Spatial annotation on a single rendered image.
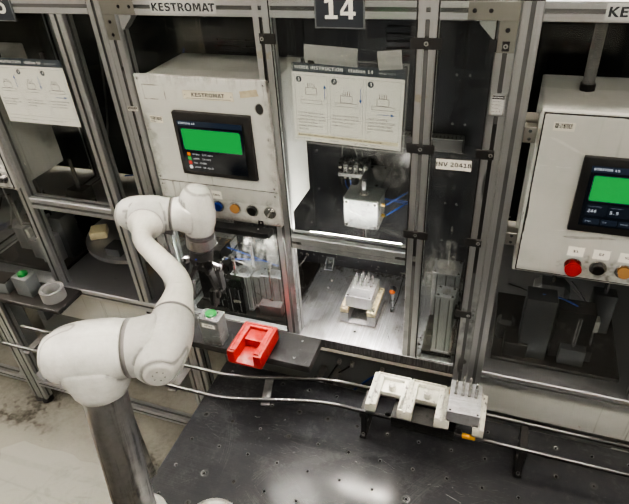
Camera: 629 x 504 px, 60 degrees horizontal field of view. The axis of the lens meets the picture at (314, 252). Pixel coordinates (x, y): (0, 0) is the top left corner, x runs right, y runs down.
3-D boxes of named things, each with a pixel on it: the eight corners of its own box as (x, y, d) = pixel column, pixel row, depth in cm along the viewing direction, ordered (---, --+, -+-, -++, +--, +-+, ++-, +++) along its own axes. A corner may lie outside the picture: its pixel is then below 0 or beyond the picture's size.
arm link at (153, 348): (190, 295, 124) (131, 300, 123) (178, 353, 109) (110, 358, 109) (201, 337, 131) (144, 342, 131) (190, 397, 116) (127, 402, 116)
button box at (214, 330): (202, 342, 196) (196, 317, 189) (212, 327, 202) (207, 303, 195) (222, 346, 194) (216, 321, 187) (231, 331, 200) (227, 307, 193)
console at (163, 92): (162, 215, 181) (126, 76, 154) (203, 176, 203) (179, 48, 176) (279, 232, 168) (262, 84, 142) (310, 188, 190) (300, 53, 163)
